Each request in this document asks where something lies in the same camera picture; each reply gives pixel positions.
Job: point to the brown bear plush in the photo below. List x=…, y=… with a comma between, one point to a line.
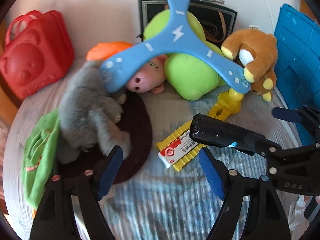
x=260, y=52

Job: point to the green plush toy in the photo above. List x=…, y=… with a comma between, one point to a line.
x=190, y=77

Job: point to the grey plush toy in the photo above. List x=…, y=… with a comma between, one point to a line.
x=85, y=105

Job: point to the blue plastic storage crate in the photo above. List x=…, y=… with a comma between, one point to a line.
x=297, y=55

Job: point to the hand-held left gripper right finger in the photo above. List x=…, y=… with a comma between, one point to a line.
x=212, y=177

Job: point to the green embroidered cloth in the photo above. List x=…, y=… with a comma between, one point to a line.
x=40, y=155

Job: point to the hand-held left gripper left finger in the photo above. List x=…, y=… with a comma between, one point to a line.
x=111, y=172

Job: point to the red bear suitcase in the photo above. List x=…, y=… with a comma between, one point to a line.
x=32, y=60

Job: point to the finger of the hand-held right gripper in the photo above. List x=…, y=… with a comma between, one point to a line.
x=285, y=113
x=260, y=145

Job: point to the blue three-armed boomerang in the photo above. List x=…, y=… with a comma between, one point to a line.
x=175, y=35

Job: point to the white crumpled tissue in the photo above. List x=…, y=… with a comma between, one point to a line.
x=297, y=210

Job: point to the black cylinder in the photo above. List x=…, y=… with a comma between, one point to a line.
x=212, y=132

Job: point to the white medicine box red label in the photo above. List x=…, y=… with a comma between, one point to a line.
x=175, y=152

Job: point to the dark maroon knit hat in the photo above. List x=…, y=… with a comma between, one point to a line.
x=137, y=130

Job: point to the wooden framed padded headboard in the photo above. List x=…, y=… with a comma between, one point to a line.
x=100, y=10

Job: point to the pink pig plush orange dress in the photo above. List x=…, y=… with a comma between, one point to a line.
x=147, y=77

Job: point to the yellow card package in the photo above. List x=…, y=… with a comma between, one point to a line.
x=186, y=160

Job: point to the black gift box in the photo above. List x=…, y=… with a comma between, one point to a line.
x=150, y=10

